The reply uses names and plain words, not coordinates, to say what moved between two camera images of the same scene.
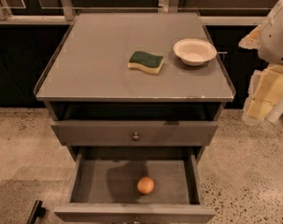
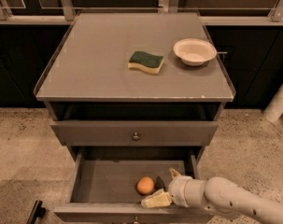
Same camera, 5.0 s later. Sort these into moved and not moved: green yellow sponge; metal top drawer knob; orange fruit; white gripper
Moved: white gripper
Not moved: orange fruit; green yellow sponge; metal top drawer knob
